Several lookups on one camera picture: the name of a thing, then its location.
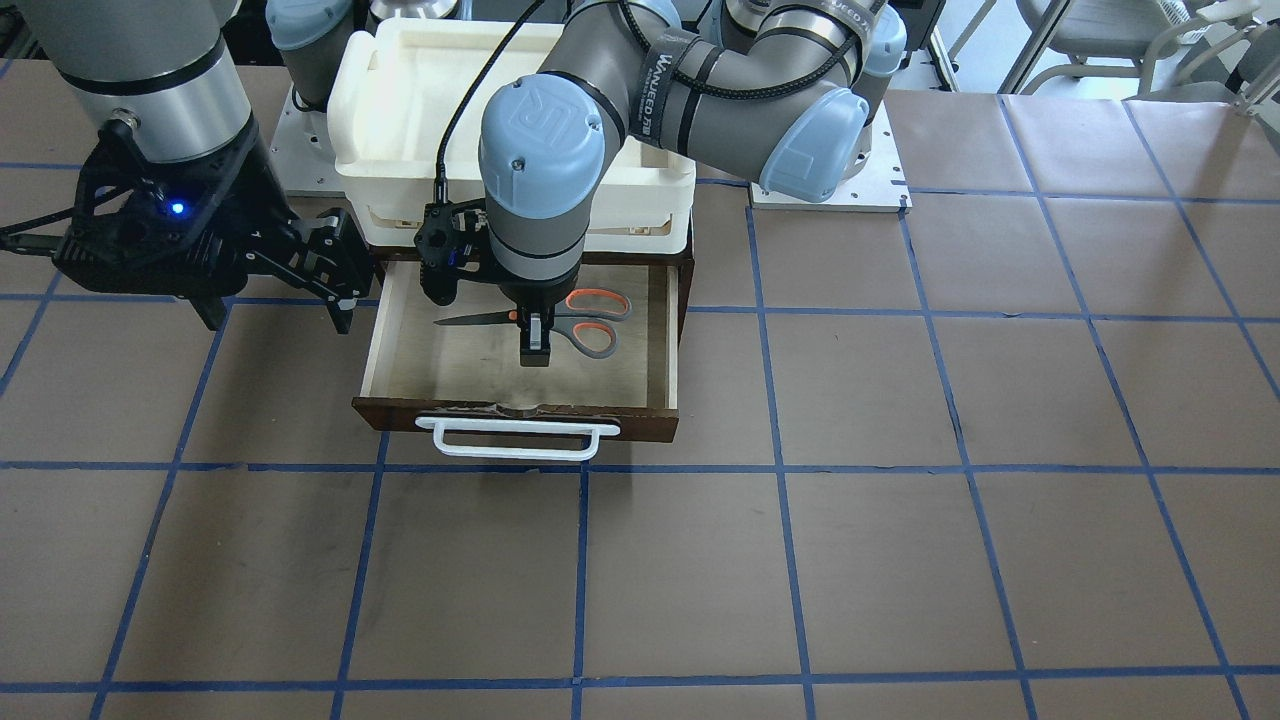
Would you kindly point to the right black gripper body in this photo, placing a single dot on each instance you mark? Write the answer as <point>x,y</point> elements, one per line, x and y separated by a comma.
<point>243,212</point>

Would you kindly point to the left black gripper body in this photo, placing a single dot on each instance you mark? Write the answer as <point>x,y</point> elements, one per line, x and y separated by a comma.
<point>531,294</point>

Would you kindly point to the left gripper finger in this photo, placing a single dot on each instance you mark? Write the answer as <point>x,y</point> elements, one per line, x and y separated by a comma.
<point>535,329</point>

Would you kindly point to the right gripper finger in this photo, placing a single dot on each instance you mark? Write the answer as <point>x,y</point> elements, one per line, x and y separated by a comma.
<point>326,256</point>

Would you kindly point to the orange handled scissors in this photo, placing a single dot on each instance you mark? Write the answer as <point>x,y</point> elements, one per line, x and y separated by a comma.
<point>591,309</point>

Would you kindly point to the wooden drawer with white handle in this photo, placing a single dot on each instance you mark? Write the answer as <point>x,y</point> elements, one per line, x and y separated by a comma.
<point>426,377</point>

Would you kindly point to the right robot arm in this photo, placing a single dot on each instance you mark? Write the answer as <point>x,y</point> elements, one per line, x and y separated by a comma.
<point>162,66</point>

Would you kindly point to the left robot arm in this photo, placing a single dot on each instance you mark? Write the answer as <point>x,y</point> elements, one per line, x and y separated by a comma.
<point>787,113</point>

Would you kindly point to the dark wooden drawer cabinet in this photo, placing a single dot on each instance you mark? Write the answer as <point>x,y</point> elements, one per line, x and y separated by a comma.
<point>683,262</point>

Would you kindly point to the cream plastic tray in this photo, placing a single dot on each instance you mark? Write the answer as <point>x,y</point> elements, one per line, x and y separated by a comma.
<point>393,95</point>

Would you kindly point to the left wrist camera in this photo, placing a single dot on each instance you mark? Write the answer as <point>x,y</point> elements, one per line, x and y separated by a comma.
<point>454,245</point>

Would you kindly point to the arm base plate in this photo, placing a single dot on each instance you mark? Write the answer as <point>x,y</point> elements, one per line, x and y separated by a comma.
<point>877,183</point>
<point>302,153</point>

